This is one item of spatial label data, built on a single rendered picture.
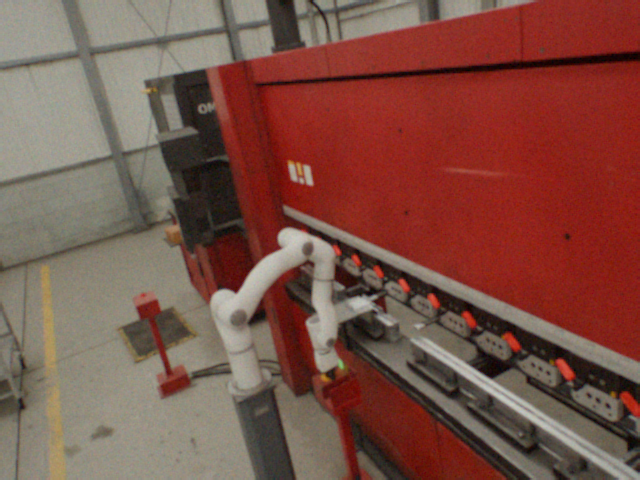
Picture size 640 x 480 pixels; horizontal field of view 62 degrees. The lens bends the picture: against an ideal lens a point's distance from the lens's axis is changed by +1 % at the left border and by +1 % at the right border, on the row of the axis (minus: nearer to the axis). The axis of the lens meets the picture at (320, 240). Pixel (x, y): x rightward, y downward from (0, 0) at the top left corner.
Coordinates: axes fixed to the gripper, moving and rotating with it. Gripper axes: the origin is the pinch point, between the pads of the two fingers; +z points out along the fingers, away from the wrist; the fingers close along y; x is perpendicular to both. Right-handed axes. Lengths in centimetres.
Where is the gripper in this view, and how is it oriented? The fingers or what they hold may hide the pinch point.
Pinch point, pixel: (332, 375)
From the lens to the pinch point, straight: 257.5
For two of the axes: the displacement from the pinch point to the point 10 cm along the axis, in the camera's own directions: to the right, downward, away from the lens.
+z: 2.6, 8.9, 3.7
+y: -8.5, 3.9, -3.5
